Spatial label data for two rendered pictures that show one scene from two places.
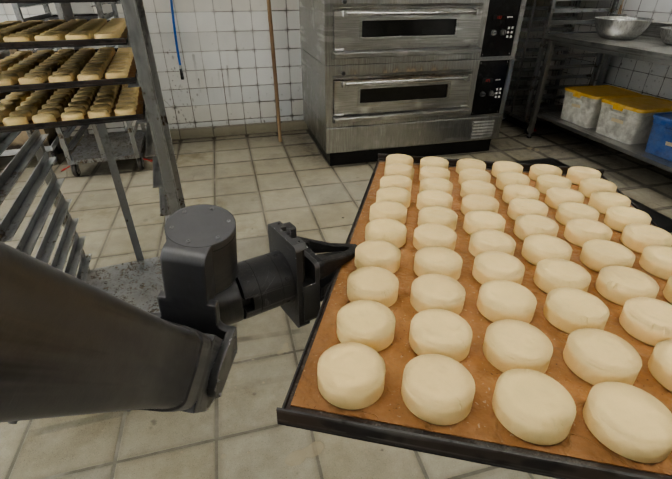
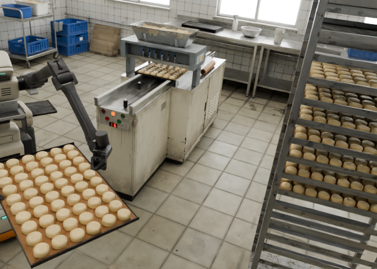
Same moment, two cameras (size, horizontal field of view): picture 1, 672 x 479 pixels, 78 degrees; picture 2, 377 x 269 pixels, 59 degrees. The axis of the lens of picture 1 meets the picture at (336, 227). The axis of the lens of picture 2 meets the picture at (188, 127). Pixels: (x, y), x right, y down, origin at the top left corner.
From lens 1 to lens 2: 1.78 m
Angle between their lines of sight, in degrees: 103
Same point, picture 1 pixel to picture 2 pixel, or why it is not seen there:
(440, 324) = (60, 156)
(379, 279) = (77, 159)
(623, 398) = (29, 158)
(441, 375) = (55, 150)
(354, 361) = (68, 147)
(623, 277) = (27, 182)
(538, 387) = (41, 154)
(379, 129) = not seen: outside the picture
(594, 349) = (33, 163)
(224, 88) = not seen: outside the picture
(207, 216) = (102, 133)
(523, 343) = (45, 159)
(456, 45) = not seen: outside the picture
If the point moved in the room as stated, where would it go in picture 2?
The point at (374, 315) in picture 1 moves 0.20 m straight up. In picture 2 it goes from (72, 153) to (69, 114)
